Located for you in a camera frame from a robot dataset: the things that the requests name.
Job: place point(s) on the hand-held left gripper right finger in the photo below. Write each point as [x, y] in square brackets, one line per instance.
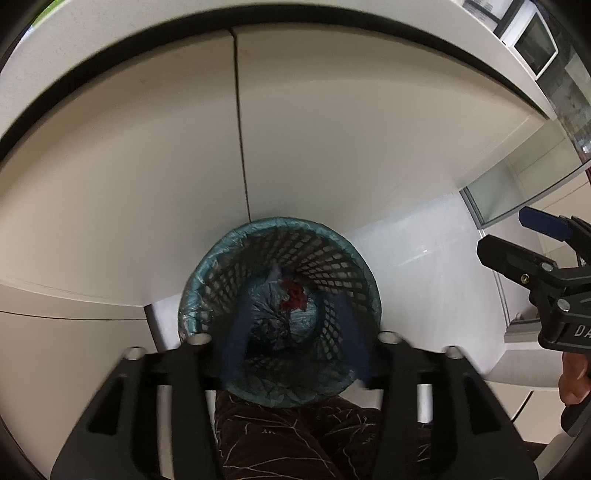
[353, 341]

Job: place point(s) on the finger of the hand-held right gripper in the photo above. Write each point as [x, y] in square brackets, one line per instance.
[508, 258]
[542, 221]

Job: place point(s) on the aluminium framed glass door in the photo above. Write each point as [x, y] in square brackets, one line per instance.
[508, 184]

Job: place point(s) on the red crumpled wrapper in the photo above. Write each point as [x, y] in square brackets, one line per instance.
[295, 297]

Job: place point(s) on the white countertop oven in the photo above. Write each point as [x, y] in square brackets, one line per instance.
[531, 41]

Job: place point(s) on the person's brown patterned trouser leg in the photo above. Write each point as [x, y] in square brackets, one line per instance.
[286, 443]

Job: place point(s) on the white side cabinet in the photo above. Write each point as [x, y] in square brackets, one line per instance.
[46, 350]

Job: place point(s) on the black mesh wastebasket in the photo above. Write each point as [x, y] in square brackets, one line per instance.
[300, 249]

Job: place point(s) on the person's right hand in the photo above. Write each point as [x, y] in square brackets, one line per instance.
[575, 378]

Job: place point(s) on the white cabinet door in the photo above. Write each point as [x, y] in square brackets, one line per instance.
[115, 161]
[369, 138]

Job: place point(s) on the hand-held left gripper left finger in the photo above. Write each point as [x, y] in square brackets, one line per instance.
[235, 341]

